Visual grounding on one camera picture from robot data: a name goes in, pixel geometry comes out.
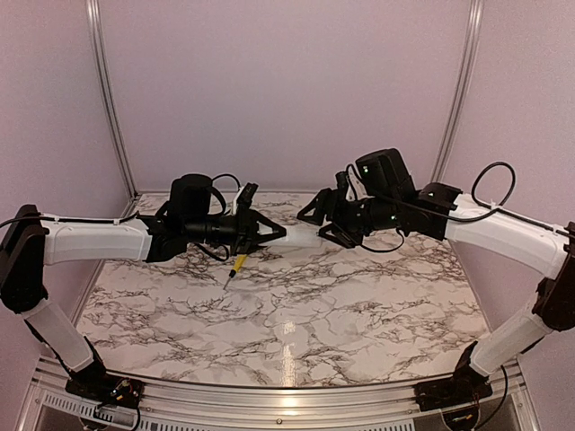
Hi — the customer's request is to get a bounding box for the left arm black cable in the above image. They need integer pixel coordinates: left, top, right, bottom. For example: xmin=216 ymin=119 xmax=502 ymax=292
xmin=0 ymin=172 xmax=242 ymax=264

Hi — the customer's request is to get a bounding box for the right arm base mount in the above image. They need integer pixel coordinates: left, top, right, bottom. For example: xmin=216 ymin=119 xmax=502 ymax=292
xmin=414 ymin=349 xmax=493 ymax=411

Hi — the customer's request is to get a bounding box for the yellow handled screwdriver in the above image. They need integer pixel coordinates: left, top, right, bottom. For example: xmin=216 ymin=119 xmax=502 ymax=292
xmin=224 ymin=254 xmax=247 ymax=288

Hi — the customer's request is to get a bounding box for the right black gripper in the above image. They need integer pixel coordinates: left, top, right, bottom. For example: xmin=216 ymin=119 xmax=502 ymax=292
xmin=296 ymin=188 xmax=401 ymax=249

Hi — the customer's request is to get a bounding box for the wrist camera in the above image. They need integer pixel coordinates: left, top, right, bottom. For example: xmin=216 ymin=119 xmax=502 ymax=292
xmin=231 ymin=182 xmax=259 ymax=216
xmin=335 ymin=163 xmax=367 ymax=202

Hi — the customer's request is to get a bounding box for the aluminium corner post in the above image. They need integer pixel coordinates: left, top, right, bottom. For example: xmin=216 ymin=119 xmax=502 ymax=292
xmin=430 ymin=0 xmax=484 ymax=182
xmin=85 ymin=0 xmax=138 ymax=198

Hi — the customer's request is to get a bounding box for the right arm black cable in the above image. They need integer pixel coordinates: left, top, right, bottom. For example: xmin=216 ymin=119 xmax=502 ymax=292
xmin=358 ymin=161 xmax=518 ymax=255

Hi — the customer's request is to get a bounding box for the white remote control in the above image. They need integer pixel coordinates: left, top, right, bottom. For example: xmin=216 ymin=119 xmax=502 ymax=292
xmin=285 ymin=226 xmax=323 ymax=248

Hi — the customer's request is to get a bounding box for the left aluminium corner post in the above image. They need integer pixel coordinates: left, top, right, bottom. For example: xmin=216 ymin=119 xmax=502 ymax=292
xmin=85 ymin=0 xmax=138 ymax=198

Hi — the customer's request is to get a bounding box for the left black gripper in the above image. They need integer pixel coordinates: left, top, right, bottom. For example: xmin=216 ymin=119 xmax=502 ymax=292
xmin=184 ymin=203 xmax=288 ymax=256

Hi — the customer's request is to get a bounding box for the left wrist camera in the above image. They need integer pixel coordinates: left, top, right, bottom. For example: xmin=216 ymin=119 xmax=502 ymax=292
xmin=231 ymin=182 xmax=259 ymax=216

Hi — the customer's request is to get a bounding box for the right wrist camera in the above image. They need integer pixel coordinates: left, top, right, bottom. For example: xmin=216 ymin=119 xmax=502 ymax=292
xmin=335 ymin=163 xmax=367 ymax=202

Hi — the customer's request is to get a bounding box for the right aluminium corner post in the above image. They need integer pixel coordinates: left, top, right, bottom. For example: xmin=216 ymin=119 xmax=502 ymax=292
xmin=430 ymin=0 xmax=484 ymax=182

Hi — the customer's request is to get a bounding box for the front aluminium rail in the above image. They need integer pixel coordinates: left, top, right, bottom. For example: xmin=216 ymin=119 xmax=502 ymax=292
xmin=18 ymin=359 xmax=539 ymax=430

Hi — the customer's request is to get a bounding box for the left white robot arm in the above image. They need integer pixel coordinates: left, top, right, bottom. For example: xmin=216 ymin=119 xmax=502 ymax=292
xmin=1 ymin=174 xmax=287 ymax=400

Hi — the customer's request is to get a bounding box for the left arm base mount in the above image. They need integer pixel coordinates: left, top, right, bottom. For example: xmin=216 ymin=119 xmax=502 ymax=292
xmin=66 ymin=361 xmax=144 ymax=409

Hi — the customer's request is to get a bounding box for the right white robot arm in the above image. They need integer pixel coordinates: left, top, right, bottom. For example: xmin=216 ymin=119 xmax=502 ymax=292
xmin=297 ymin=148 xmax=574 ymax=402

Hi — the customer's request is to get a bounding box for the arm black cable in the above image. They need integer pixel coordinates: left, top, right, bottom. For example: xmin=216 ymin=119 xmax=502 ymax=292
xmin=0 ymin=172 xmax=242 ymax=264
xmin=358 ymin=161 xmax=518 ymax=255

